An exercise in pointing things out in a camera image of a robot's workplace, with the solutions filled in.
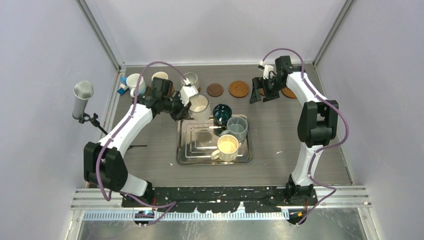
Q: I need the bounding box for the silver microphone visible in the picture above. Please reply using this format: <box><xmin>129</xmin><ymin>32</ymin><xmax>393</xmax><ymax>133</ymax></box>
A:
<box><xmin>72</xmin><ymin>80</ymin><xmax>94</xmax><ymax>120</ymax></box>

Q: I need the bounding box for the blue toy brick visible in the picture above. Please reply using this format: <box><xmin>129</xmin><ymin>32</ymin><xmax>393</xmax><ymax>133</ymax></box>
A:
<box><xmin>117</xmin><ymin>76</ymin><xmax>129</xmax><ymax>95</ymax></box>

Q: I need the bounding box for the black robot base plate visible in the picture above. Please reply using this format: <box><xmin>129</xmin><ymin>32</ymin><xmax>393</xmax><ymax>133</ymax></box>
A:
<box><xmin>121</xmin><ymin>186</ymin><xmax>318</xmax><ymax>214</ymax></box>

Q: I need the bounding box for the dark walnut wooden coaster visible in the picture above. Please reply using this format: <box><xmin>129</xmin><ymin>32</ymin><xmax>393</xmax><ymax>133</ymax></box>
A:
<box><xmin>206</xmin><ymin>83</ymin><xmax>224</xmax><ymax>98</ymax></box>

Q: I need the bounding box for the white mug brown base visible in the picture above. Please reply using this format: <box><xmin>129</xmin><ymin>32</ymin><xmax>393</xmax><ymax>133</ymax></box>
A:
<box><xmin>189</xmin><ymin>94</ymin><xmax>212</xmax><ymax>123</ymax></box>

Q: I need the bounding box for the aluminium front rail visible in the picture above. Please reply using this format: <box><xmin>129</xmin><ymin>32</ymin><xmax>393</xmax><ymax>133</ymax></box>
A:
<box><xmin>71</xmin><ymin>185</ymin><xmax>372</xmax><ymax>221</ymax></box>

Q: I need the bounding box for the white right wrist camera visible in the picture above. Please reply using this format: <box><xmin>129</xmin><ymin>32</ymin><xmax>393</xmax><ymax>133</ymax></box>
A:
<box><xmin>258</xmin><ymin>60</ymin><xmax>275</xmax><ymax>80</ymax></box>

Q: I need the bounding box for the large cream mug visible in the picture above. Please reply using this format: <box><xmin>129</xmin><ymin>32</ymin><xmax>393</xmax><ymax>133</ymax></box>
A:
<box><xmin>210</xmin><ymin>134</ymin><xmax>239</xmax><ymax>162</ymax></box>

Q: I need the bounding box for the grey ribbed mug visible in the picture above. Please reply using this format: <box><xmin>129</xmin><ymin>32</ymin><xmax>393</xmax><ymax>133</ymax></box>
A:
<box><xmin>180</xmin><ymin>72</ymin><xmax>200</xmax><ymax>89</ymax></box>

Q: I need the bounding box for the white grey mug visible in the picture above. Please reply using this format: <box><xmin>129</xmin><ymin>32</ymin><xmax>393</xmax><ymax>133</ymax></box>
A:
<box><xmin>126</xmin><ymin>73</ymin><xmax>147</xmax><ymax>98</ymax></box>

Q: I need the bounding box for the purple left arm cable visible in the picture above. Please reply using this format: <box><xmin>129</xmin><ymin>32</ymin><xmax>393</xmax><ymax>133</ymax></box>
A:
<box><xmin>95</xmin><ymin>61</ymin><xmax>191</xmax><ymax>228</ymax></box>

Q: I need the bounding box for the dark green mug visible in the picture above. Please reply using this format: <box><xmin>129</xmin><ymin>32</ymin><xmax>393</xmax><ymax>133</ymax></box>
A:
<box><xmin>212</xmin><ymin>103</ymin><xmax>233</xmax><ymax>126</ymax></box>

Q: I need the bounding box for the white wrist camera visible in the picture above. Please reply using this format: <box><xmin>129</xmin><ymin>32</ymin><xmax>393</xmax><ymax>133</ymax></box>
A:
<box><xmin>179</xmin><ymin>85</ymin><xmax>199</xmax><ymax>107</ymax></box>
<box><xmin>258</xmin><ymin>60</ymin><xmax>275</xmax><ymax>80</ymax></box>

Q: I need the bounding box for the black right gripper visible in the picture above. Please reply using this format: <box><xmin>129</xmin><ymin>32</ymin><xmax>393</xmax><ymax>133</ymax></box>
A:
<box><xmin>249</xmin><ymin>76</ymin><xmax>285</xmax><ymax>104</ymax></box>

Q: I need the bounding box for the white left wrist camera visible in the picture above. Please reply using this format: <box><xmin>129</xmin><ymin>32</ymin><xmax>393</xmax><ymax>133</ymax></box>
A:
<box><xmin>179</xmin><ymin>85</ymin><xmax>199</xmax><ymax>107</ymax></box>

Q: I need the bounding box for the silver metal tray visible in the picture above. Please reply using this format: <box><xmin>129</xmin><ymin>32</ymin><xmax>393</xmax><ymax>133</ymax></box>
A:
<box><xmin>176</xmin><ymin>115</ymin><xmax>252</xmax><ymax>166</ymax></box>

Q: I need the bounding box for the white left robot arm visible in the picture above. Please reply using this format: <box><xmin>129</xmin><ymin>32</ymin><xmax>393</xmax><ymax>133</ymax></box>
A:
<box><xmin>83</xmin><ymin>77</ymin><xmax>199</xmax><ymax>207</ymax></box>

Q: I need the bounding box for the cream mug green handle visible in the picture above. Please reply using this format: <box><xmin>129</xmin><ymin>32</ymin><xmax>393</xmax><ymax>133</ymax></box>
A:
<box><xmin>151</xmin><ymin>71</ymin><xmax>169</xmax><ymax>81</ymax></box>

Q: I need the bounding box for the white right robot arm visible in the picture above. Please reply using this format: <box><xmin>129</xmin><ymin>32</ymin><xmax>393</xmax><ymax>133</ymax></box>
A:
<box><xmin>249</xmin><ymin>56</ymin><xmax>339</xmax><ymax>205</ymax></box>

